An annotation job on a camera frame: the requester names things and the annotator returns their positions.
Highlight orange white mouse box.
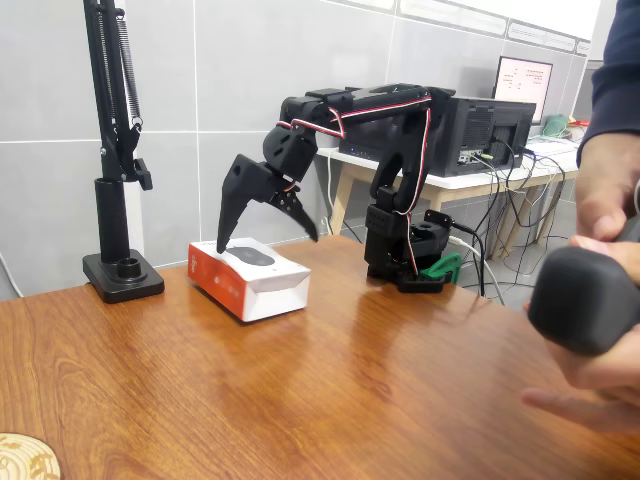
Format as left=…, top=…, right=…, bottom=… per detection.
left=187, top=237, right=312, bottom=324

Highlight dark blue sleeved right forearm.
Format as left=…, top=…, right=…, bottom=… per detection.
left=576, top=0, right=640, bottom=169

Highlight person's right hand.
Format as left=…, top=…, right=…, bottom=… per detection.
left=569, top=112, right=640, bottom=289

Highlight person's left hand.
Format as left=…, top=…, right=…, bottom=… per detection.
left=521, top=299, right=640, bottom=435

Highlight white table wooden legs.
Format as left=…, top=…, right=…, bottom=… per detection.
left=314, top=144, right=581, bottom=259

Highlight green table clamp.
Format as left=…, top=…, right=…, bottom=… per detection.
left=418, top=252, right=464, bottom=286

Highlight black computer tower case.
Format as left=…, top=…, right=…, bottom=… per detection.
left=338, top=97, right=537, bottom=179

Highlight computer monitor white screen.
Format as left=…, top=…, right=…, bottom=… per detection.
left=492, top=55, right=554, bottom=126

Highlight round wooden coaster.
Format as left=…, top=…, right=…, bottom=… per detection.
left=0, top=432, right=62, bottom=480

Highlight white cable along table leg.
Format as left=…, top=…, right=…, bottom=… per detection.
left=323, top=148, right=335, bottom=236

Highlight red white servo wire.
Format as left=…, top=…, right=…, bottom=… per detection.
left=277, top=117, right=347, bottom=141
left=330, top=94, right=434, bottom=277

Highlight black boom post and base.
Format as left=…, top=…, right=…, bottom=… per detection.
left=82, top=177, right=166, bottom=305

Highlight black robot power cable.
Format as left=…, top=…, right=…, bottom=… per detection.
left=449, top=219, right=489, bottom=297

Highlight white robot USB cable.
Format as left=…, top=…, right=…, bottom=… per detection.
left=448, top=237, right=509, bottom=307

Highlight white cable on floor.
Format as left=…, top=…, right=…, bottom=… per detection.
left=0, top=254, right=24, bottom=299

